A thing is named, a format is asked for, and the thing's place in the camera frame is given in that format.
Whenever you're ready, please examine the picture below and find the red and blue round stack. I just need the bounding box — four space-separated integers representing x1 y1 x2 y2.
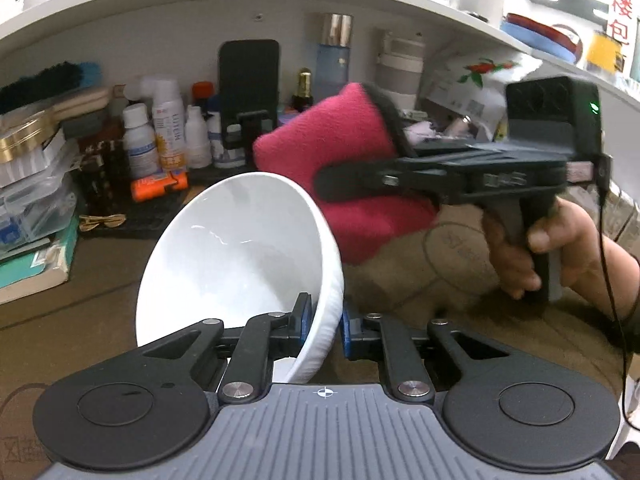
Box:
500 12 583 63

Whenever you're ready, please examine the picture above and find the white jar with blue print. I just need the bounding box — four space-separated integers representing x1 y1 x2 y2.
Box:
210 110 246 169

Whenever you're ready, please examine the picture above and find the black ribbed mat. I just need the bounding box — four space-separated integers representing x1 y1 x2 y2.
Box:
82 187 201 241

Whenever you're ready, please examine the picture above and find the white curved shelf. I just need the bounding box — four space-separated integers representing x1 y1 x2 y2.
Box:
0 0 640 106

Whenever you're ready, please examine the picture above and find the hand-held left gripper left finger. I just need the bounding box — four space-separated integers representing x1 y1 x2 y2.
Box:
142 291 313 403

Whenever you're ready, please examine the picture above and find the black smartphone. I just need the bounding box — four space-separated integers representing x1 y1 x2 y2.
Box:
218 39 281 126

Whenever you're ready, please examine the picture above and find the tall blue bottle silver cap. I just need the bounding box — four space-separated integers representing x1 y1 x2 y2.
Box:
316 12 353 106

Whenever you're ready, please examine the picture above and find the small gold-capped perfume bottle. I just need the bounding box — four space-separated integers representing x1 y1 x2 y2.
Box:
291 69 316 111

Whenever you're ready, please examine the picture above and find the white bottle with blue label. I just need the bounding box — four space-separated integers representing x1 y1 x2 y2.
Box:
121 103 160 178

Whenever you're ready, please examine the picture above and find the person's right hand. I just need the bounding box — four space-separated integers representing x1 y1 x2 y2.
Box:
482 197 632 302

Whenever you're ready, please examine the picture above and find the white round-capped bottle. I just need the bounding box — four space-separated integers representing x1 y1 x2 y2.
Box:
125 77 156 106

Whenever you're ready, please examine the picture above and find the white striped box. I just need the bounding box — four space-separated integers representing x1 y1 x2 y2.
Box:
0 130 68 186

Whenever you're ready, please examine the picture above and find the clear plastic storage box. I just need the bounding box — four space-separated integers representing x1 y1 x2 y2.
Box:
0 170 81 251

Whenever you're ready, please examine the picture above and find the orange packet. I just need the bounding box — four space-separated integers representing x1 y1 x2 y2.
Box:
131 170 190 203

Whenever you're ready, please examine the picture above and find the small plain white bottle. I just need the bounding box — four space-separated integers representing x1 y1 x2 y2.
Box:
185 105 213 169

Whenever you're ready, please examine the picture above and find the yellow container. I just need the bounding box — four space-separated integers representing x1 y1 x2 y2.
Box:
585 30 623 73

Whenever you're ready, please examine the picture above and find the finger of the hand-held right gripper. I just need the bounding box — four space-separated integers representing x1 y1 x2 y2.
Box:
362 82 472 159
315 156 472 207

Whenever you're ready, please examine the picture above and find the black gold-studded box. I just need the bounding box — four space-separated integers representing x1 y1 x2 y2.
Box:
75 137 132 216

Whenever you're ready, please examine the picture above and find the teal book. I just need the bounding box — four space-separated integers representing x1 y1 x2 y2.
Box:
0 220 80 306

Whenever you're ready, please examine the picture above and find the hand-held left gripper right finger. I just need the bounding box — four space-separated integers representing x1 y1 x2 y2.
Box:
340 307 511 403

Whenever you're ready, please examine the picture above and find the person's right forearm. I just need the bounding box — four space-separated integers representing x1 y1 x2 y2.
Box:
607 245 640 341

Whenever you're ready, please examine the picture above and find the beige wooden brush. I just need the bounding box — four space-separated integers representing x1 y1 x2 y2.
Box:
50 86 113 121

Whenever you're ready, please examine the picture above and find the gold hair clip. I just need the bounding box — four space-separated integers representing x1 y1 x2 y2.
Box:
79 213 127 232

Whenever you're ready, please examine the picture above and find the floral printed package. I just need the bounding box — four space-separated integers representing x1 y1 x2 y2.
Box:
420 55 543 126

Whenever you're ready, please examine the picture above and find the black phone stand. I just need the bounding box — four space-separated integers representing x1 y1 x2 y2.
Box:
223 110 271 151

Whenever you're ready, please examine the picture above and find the red-capped bottle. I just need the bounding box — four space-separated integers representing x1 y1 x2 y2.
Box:
191 81 216 111

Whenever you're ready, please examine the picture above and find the white insulated tumbler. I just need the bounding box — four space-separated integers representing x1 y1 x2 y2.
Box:
375 30 427 108

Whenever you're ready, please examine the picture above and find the white sign with red print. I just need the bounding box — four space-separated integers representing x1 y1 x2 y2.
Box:
607 0 640 81

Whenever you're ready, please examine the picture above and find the black brush with blue handle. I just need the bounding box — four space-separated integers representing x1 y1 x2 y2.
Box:
0 61 102 113

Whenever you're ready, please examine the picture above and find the white ribbed bowl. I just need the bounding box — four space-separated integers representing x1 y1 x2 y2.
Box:
136 171 346 385

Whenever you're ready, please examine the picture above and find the red cleaning cloth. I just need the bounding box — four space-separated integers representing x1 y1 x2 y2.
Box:
252 81 441 266

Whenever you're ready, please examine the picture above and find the round gold tin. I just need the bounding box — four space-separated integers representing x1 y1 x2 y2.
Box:
0 110 56 163

